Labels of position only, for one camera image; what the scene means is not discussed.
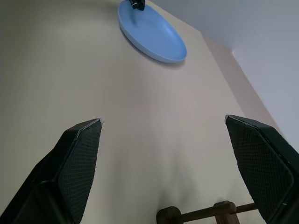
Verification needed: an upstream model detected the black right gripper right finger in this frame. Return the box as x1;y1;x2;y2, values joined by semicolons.
225;114;299;224

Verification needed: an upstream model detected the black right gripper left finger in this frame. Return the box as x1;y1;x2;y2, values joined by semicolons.
0;118;103;224

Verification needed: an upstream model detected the blue plate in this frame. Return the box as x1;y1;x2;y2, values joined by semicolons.
117;0;188;64

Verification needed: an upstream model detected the dark wooden rack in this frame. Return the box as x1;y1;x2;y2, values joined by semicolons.
156;200;264;224

